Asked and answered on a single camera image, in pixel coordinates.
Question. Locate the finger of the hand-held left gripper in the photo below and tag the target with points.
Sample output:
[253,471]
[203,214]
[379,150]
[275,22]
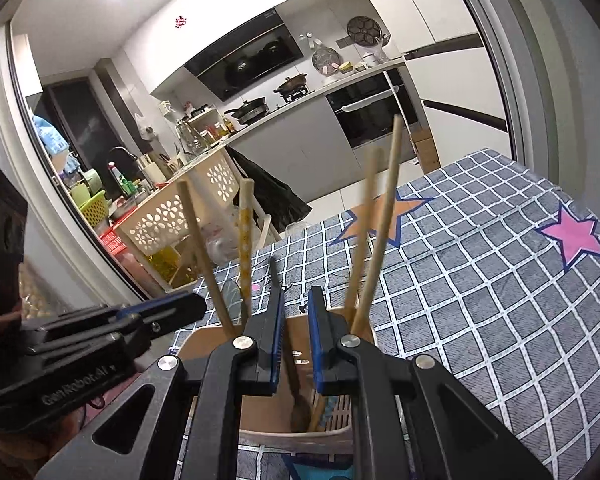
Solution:
[159,302]
[154,322]

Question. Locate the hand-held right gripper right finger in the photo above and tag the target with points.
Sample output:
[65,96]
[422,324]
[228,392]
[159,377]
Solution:
[316,345]

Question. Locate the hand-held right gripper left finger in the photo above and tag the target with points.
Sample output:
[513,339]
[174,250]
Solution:
[279,340]

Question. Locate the beige perforated utensil holder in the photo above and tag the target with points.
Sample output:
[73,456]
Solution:
[260,410]

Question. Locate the yellow oil bottle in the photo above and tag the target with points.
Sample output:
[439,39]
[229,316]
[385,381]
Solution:
[167,262]

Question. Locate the red crate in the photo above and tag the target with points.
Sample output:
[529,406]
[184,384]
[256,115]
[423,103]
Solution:
[112,242]

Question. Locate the beige flower-cutout basket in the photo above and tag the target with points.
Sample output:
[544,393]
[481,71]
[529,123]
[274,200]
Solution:
[164,220]

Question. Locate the clear bag of nuts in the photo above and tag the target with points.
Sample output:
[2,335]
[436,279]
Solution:
[39,300]

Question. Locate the green plastic basket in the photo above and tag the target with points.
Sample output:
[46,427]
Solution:
[92,207]

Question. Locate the knife block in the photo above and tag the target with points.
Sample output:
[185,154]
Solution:
[152,172]

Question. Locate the dish soap bottle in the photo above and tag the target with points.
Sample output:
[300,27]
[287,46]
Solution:
[117,177]

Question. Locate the dark jacket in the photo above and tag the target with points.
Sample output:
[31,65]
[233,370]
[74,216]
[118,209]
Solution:
[270,195]

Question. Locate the black kitchen faucet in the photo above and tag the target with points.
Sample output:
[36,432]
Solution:
[122,149]

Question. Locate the white plastic bag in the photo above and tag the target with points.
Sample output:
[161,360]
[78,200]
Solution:
[147,132]

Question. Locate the white spice shelf rack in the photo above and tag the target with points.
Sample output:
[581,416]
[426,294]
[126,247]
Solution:
[204,130]

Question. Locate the grey kitchen counter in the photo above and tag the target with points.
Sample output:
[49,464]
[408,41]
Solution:
[300,150]

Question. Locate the black wok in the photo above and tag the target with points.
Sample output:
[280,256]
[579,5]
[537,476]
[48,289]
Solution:
[250,110]

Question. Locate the cardboard box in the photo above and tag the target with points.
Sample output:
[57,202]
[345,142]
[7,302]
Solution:
[425,152]

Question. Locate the black built-in oven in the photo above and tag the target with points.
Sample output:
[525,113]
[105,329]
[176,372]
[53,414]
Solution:
[370,120]

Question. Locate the black cooking pot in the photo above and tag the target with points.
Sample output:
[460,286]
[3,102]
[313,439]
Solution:
[292,84]

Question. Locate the black range hood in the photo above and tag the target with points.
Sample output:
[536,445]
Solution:
[245,60]

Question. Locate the red cabinet decal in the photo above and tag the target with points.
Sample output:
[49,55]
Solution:
[181,21]

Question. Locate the round grey steamer plate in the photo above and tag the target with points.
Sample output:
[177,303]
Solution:
[326,59]

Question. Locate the white pot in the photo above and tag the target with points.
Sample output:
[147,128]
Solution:
[370,55]

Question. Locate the white fridge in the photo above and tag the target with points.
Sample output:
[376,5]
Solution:
[455,80]

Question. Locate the white upper cabinets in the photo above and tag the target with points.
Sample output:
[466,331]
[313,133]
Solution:
[204,5]

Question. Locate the dark round wall rack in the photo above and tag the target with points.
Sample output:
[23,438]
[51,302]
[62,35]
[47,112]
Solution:
[364,30]

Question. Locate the grey sliding door frame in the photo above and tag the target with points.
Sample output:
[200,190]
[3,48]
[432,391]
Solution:
[505,60]

